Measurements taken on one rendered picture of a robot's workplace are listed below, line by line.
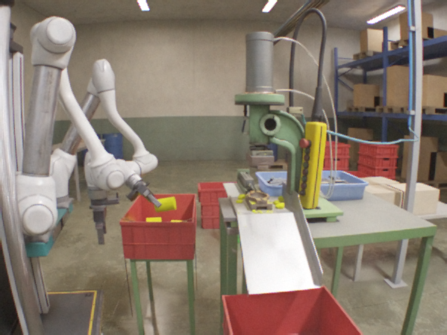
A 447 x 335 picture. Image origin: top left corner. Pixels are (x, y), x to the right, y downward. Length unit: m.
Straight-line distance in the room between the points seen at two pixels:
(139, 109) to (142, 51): 1.73
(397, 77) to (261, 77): 6.39
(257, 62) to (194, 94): 8.26
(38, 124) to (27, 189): 0.22
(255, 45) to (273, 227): 0.73
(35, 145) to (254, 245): 0.85
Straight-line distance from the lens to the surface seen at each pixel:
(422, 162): 7.08
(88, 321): 1.91
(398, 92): 7.59
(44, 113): 1.15
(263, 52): 1.37
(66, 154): 1.97
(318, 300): 1.33
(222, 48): 9.79
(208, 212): 3.96
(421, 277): 1.62
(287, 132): 1.41
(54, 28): 1.14
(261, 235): 1.26
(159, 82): 9.67
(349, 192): 1.78
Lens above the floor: 1.41
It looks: 10 degrees down
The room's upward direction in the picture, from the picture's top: straight up
